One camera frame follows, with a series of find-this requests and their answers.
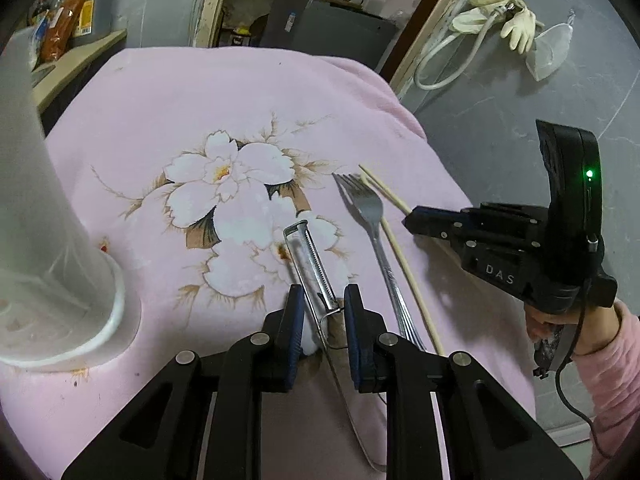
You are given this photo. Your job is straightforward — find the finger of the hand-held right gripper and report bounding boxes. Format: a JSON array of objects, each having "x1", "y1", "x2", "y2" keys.
[
  {"x1": 404, "y1": 206, "x2": 501, "y2": 249},
  {"x1": 469, "y1": 202, "x2": 551, "y2": 239}
]

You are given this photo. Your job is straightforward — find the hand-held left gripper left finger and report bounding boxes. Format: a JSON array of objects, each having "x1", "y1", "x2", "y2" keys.
[{"x1": 61, "y1": 284, "x2": 305, "y2": 480}]

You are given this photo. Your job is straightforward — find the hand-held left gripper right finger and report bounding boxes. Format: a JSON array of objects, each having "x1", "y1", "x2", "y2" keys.
[{"x1": 344, "y1": 283, "x2": 584, "y2": 480}]

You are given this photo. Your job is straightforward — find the metal fork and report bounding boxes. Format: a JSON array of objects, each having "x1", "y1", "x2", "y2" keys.
[{"x1": 332, "y1": 172, "x2": 427, "y2": 353}]

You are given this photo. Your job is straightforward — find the metal peeler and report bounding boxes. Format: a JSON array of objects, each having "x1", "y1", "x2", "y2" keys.
[{"x1": 283, "y1": 220, "x2": 388, "y2": 473}]

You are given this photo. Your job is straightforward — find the white plastic utensil basket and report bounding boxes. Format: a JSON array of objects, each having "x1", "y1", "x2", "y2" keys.
[{"x1": 0, "y1": 25, "x2": 142, "y2": 373}]

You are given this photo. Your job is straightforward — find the person's right forearm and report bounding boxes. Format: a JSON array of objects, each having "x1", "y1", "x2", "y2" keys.
[{"x1": 572, "y1": 305, "x2": 640, "y2": 478}]

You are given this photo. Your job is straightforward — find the person's right hand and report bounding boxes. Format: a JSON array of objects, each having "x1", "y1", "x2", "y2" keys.
[{"x1": 525, "y1": 300, "x2": 627, "y2": 357}]

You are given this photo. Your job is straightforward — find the hanging mesh strainer bag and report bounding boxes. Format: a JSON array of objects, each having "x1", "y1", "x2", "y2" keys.
[{"x1": 524, "y1": 9, "x2": 576, "y2": 82}]

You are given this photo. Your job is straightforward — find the cream rubber gloves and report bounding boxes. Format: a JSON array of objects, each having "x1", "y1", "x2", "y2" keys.
[{"x1": 451, "y1": 0, "x2": 547, "y2": 54}]

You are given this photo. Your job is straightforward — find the grey cabinet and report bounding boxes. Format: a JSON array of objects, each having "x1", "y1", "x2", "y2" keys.
[{"x1": 260, "y1": 0, "x2": 401, "y2": 73}]

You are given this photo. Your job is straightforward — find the pink flower print blanket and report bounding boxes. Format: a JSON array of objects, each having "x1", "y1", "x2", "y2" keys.
[{"x1": 0, "y1": 47, "x2": 538, "y2": 480}]

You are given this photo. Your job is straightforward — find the orange snack bag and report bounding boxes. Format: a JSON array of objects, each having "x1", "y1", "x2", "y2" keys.
[{"x1": 40, "y1": 0, "x2": 92, "y2": 63}]

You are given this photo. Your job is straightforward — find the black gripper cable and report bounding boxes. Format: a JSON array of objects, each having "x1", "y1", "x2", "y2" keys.
[{"x1": 532, "y1": 305, "x2": 619, "y2": 461}]

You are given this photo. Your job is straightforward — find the white hose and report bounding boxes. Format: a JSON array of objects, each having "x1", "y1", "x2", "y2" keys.
[{"x1": 414, "y1": 7, "x2": 508, "y2": 92}]

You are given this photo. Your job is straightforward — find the wooden door frame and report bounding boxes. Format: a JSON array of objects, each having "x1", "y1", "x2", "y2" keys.
[{"x1": 192, "y1": 0, "x2": 481, "y2": 96}]

